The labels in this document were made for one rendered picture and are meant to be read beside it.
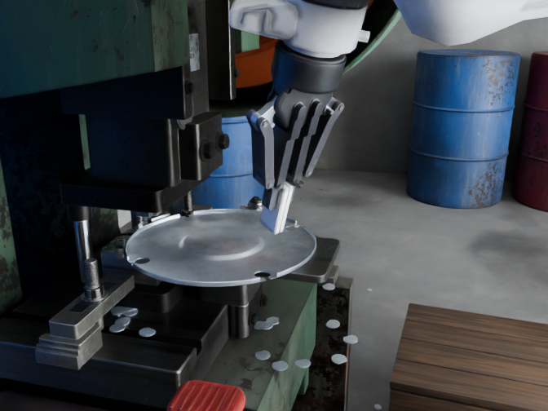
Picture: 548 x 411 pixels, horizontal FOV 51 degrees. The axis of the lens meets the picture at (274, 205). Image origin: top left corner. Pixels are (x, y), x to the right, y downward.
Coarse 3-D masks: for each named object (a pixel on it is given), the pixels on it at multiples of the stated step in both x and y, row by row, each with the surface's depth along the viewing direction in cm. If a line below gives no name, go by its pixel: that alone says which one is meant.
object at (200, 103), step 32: (192, 0) 80; (192, 32) 81; (192, 64) 82; (192, 96) 83; (96, 128) 79; (128, 128) 78; (160, 128) 77; (192, 128) 78; (96, 160) 81; (128, 160) 80; (160, 160) 78; (192, 160) 80
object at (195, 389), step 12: (192, 384) 59; (204, 384) 59; (216, 384) 59; (180, 396) 57; (192, 396) 57; (204, 396) 57; (216, 396) 57; (228, 396) 57; (240, 396) 57; (168, 408) 55; (180, 408) 55; (192, 408) 55; (204, 408) 55; (216, 408) 55; (228, 408) 55; (240, 408) 56
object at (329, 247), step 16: (320, 240) 90; (336, 240) 90; (320, 256) 84; (304, 272) 79; (320, 272) 79; (208, 288) 86; (224, 288) 85; (240, 288) 84; (256, 288) 90; (240, 304) 85; (256, 304) 90; (240, 320) 86; (256, 320) 88; (240, 336) 87
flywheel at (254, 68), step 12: (372, 0) 103; (264, 48) 111; (240, 60) 113; (252, 60) 112; (264, 60) 111; (240, 72) 113; (252, 72) 113; (264, 72) 112; (240, 84) 114; (252, 84) 113
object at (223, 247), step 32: (160, 224) 96; (192, 224) 96; (224, 224) 96; (256, 224) 96; (288, 224) 96; (128, 256) 84; (160, 256) 84; (192, 256) 84; (224, 256) 83; (256, 256) 84; (288, 256) 84
